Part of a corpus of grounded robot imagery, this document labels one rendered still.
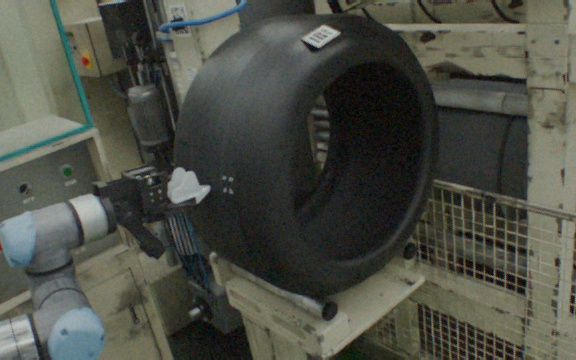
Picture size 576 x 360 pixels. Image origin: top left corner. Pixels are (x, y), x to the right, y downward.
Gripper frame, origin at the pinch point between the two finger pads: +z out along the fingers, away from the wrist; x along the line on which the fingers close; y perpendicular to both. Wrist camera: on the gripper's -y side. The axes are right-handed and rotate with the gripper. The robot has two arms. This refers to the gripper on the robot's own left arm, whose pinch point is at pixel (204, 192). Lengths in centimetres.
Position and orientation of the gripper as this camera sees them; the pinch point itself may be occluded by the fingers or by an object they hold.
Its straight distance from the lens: 101.0
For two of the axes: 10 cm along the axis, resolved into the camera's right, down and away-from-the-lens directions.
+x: -6.5, -2.0, 7.3
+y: -0.8, -9.4, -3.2
